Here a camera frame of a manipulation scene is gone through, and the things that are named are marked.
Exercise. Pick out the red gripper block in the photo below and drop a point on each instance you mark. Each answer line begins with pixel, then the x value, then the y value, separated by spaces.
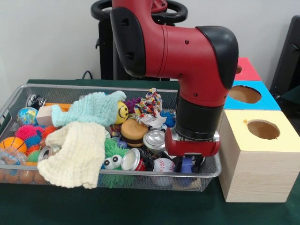
pixel 192 147

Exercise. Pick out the mint green knitted cloth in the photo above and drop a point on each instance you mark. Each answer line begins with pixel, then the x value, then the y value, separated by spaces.
pixel 89 110

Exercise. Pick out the cream knitted cloth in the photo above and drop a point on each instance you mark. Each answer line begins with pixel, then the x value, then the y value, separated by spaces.
pixel 75 152

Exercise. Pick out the dark green table cloth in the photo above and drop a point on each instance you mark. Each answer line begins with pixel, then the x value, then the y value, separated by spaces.
pixel 140 206

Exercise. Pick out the toy burger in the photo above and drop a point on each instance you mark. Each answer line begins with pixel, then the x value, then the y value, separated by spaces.
pixel 133 132

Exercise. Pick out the white toy baseball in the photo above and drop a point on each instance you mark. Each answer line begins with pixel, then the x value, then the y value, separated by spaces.
pixel 163 165

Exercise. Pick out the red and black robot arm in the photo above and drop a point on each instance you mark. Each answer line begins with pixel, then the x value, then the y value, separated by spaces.
pixel 187 51

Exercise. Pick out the open silver can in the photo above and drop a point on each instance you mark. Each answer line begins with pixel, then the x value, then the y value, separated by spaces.
pixel 153 140

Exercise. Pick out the wooden box with three holes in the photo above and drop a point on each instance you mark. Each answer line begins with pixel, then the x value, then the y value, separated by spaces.
pixel 262 164

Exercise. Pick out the green spiky ball with eyes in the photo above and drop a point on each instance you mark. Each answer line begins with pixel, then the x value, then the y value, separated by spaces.
pixel 112 161

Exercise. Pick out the yellow smiley ball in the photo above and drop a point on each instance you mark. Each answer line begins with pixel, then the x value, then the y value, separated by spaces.
pixel 123 112

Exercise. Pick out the orange toy basketball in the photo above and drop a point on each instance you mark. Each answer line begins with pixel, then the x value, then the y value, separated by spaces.
pixel 12 144

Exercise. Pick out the shallow clear mesh bin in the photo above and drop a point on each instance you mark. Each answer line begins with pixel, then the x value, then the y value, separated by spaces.
pixel 14 101

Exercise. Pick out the small globe ball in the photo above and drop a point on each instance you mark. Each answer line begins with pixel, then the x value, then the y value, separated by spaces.
pixel 27 116

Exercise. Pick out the red crushed can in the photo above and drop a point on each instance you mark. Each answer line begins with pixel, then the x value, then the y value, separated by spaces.
pixel 133 160

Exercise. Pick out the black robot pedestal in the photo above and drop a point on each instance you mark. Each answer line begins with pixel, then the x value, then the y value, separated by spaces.
pixel 105 51

